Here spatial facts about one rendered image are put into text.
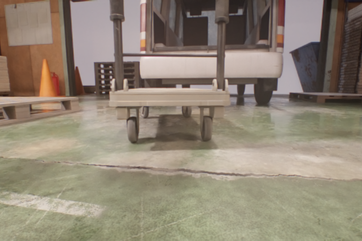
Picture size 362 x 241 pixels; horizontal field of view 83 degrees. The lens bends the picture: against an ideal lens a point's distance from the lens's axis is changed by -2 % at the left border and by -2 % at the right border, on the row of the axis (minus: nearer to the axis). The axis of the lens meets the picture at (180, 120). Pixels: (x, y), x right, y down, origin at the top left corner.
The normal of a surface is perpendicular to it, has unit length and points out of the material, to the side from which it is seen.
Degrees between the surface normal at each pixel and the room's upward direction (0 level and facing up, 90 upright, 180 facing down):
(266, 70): 95
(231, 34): 93
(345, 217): 0
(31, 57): 90
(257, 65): 89
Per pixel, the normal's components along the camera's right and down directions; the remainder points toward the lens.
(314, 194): 0.00, -0.99
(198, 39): -0.17, 0.22
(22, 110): 0.99, 0.03
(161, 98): 0.07, 0.17
